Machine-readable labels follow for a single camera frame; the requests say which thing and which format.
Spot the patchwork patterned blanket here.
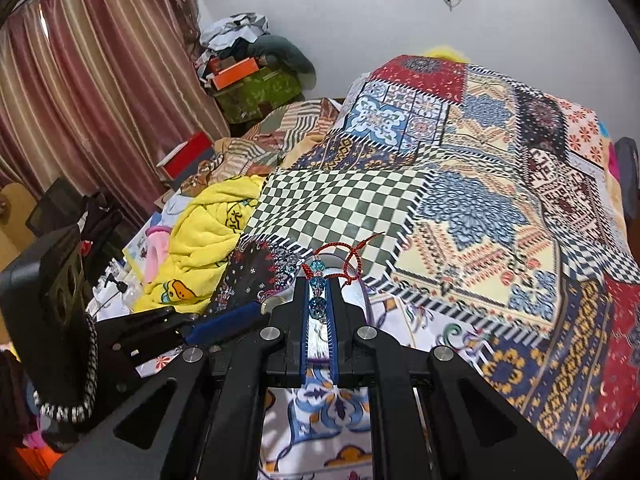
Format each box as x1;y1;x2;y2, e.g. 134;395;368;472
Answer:
135;55;640;480

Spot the orange box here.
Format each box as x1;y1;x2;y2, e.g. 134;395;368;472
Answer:
210;57;261;88

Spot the beige striped blanket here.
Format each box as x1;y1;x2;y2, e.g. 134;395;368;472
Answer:
180;97;346;196

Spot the black white braided cable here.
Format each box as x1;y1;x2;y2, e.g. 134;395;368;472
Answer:
40;312;98;423

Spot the grey backpack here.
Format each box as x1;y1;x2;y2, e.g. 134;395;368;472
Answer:
615;137;640;206

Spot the pink cloth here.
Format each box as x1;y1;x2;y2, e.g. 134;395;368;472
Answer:
142;225;173;283

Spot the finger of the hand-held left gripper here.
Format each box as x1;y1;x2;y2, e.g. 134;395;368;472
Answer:
95;306;201;346
112;302;271;376

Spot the yellow plush toy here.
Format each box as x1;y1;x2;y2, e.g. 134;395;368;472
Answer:
425;45;468;63

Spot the yellow towel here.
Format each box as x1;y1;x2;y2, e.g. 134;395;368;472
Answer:
132;175;266;316

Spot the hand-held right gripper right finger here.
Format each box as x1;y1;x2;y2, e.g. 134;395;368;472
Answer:
327;280;578;480

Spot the striped red curtain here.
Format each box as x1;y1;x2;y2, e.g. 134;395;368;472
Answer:
0;0;231;221

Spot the yellow floral blanket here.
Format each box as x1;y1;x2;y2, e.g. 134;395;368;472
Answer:
595;120;628;231

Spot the red box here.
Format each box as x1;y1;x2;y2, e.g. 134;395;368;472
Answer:
157;131;216;179

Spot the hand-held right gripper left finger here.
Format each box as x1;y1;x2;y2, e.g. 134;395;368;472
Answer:
47;275;313;480

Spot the black mesh chair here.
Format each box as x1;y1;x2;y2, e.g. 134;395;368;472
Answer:
25;177;126;271

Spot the red string beaded bracelet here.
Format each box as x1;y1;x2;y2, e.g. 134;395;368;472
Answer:
300;232;386;321

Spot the purple heart-shaped jewelry box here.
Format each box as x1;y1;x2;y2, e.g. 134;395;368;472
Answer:
260;255;376;361

